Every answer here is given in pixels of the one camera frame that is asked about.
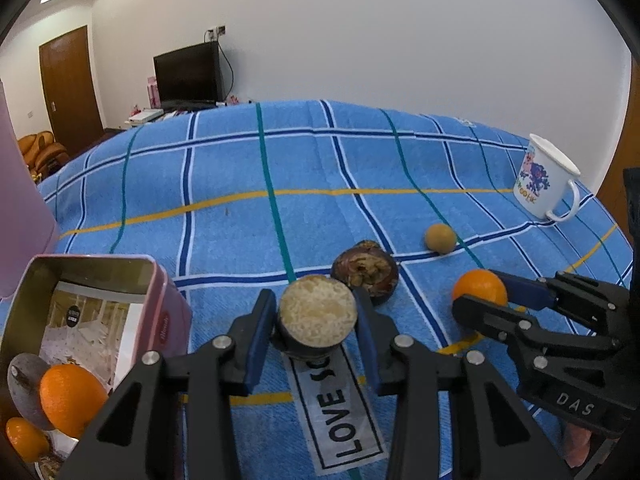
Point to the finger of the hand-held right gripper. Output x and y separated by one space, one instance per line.
530 294
490 317

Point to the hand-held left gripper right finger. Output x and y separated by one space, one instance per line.
367 340

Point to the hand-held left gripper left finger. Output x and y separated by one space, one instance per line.
260 340

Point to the orange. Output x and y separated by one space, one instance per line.
70 400
25 440
477 285

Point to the pink metal tin box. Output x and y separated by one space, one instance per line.
170 320

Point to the person's right hand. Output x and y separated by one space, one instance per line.
576 445

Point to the brown longan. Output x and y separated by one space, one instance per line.
440 238

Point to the white enamel mug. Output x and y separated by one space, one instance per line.
537 180

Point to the blue plaid blanket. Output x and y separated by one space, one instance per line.
225 170

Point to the brown wooden panel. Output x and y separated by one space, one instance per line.
625 125

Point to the white television stand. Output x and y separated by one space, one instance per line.
150 116

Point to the purple plastic jug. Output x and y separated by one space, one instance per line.
20 220

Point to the black television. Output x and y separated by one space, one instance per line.
187 75

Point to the brown sofa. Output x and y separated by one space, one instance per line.
42 152

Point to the brown wooden door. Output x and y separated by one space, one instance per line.
70 90

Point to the wall power socket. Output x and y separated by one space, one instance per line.
216 31

